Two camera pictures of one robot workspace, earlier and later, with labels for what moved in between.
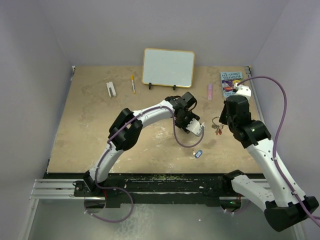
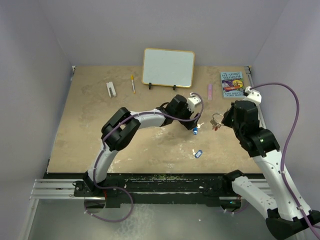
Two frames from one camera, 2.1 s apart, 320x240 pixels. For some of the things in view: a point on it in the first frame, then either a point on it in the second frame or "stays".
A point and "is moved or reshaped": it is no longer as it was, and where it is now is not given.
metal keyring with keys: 218,126 is moved or reshaped
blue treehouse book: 228,79 stays
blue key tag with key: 198,154 stays
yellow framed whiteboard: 168,67 stays
